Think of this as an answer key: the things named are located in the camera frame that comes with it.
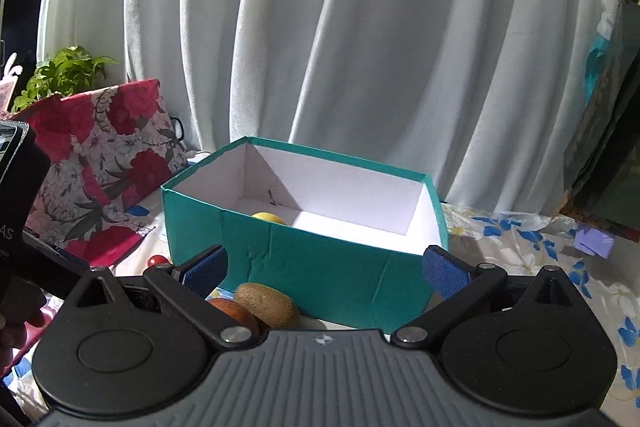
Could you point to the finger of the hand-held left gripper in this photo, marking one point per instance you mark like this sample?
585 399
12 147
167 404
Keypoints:
55 269

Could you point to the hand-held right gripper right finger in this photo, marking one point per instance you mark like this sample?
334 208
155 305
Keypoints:
442 274

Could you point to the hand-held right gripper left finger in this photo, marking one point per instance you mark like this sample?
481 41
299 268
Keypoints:
207 269

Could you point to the red apple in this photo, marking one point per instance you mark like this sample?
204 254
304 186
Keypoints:
235 313

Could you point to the brown kiwi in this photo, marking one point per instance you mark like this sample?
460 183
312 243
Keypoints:
267 304

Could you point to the teal cardboard box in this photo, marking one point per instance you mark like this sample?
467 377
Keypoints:
310 267

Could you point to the person's left hand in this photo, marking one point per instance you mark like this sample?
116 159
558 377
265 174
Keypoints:
22 332

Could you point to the small red tomato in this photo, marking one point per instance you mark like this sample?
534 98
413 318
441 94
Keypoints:
157 261

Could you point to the yellow lemon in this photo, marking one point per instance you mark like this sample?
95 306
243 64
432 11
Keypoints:
268 218

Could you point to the blue floral tablecloth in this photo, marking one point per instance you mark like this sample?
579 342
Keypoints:
525 252

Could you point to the pink floral bag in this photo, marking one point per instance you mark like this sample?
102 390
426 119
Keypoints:
110 152

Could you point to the green leafy plant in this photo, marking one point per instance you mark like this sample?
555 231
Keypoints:
65 74

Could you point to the small purple box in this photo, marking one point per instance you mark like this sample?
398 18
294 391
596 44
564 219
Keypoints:
595 242

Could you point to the dark green plastic bag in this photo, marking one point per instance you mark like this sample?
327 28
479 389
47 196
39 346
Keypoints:
607 132

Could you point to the white curtain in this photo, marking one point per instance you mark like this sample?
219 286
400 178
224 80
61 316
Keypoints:
350 32

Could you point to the teal plastic bag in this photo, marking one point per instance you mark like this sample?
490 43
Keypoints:
597 62

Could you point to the white plastic bag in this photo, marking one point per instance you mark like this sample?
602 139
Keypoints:
607 7

